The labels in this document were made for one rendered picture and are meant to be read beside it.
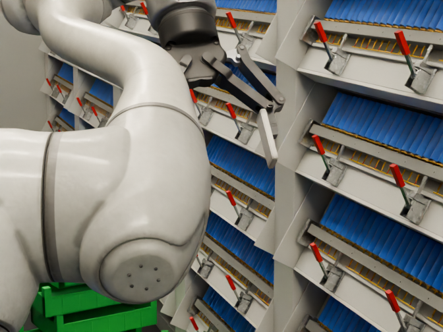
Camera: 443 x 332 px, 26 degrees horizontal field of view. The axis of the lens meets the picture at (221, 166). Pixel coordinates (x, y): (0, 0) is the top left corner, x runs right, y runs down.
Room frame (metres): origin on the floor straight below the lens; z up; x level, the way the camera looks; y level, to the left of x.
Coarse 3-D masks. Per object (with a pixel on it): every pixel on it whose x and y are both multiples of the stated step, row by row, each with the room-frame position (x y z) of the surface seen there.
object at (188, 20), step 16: (176, 16) 1.22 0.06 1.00; (192, 16) 1.22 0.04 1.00; (208, 16) 1.24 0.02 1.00; (160, 32) 1.24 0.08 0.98; (176, 32) 1.21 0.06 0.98; (192, 32) 1.21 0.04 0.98; (208, 32) 1.22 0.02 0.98; (176, 48) 1.22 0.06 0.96; (192, 48) 1.23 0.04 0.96; (208, 48) 1.23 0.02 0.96; (192, 64) 1.21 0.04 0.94; (224, 64) 1.24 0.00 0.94; (192, 80) 1.20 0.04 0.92; (208, 80) 1.21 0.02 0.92
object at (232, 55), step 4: (228, 52) 1.24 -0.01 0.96; (232, 52) 1.24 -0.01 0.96; (236, 52) 1.24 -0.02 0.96; (228, 56) 1.24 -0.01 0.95; (232, 56) 1.24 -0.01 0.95; (236, 56) 1.23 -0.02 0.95; (240, 56) 1.23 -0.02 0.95; (228, 60) 1.24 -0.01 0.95; (232, 60) 1.24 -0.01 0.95; (236, 60) 1.23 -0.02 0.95; (236, 64) 1.24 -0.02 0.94; (240, 64) 1.24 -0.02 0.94
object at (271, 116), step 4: (276, 104) 1.20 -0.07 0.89; (276, 108) 1.20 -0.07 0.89; (280, 108) 1.21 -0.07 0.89; (268, 112) 1.19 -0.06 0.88; (272, 112) 1.19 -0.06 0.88; (268, 116) 1.19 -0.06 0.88; (272, 116) 1.19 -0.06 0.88; (272, 120) 1.19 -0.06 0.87; (272, 124) 1.18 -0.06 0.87; (276, 124) 1.19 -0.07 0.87; (272, 128) 1.18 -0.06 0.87; (276, 128) 1.18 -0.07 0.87; (272, 132) 1.18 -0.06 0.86; (276, 132) 1.18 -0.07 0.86; (276, 136) 1.18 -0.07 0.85
